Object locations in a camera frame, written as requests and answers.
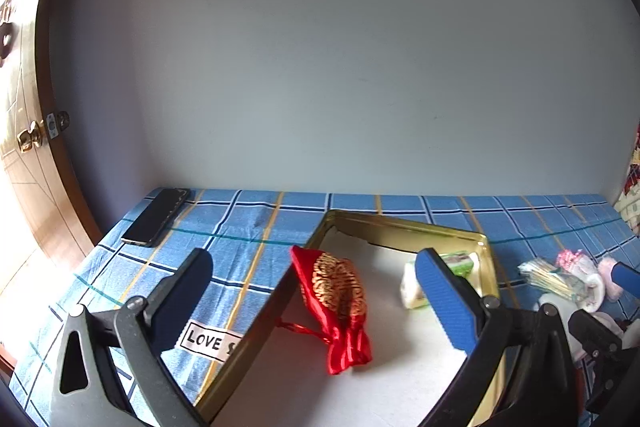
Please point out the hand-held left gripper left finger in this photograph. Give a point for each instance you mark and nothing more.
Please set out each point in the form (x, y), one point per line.
(192, 279)

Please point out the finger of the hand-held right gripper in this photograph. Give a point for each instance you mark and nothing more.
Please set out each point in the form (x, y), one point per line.
(627, 278)
(597, 347)

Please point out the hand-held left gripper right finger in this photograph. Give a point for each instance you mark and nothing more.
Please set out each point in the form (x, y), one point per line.
(445, 302)

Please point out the gold tin box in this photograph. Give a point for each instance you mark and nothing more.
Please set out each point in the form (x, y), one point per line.
(400, 232)

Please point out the pink fluffy ball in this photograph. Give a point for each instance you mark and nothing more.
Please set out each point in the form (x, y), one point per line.
(607, 274)

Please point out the green tissue packet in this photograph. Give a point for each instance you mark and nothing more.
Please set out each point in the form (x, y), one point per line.
(459, 263)

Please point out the pink and white sock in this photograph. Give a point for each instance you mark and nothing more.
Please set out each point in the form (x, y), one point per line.
(582, 272)

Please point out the white cloth label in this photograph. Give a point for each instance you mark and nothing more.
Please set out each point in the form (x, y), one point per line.
(205, 341)

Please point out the black smartphone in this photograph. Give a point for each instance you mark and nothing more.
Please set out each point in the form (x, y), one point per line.
(156, 217)

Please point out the cotton swab pack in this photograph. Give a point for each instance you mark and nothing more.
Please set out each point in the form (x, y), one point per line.
(550, 281)

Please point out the blue plaid bed sheet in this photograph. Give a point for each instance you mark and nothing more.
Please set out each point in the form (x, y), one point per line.
(250, 227)

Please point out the printed cloth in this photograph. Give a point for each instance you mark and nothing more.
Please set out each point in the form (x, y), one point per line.
(631, 197)

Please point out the wooden door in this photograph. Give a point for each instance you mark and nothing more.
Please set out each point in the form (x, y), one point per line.
(30, 197)

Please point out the metal door latch plate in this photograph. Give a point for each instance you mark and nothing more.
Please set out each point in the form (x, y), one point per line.
(56, 124)

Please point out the brass door knob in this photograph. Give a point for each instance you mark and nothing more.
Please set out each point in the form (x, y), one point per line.
(30, 138)

